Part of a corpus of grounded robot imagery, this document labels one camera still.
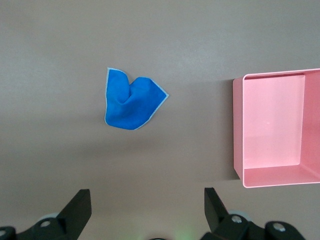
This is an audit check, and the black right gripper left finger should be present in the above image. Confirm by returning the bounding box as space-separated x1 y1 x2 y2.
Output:
0 189 92 240

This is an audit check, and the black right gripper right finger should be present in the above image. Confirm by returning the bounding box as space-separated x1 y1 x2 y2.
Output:
199 187 306 240

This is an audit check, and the blue plate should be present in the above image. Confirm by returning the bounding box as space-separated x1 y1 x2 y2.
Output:
103 66 170 131

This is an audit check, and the pink plastic bin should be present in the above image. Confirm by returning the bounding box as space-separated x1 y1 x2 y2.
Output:
232 67 320 189

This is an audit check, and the brown table cover sheet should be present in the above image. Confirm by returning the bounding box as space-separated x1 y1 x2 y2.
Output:
0 0 320 240

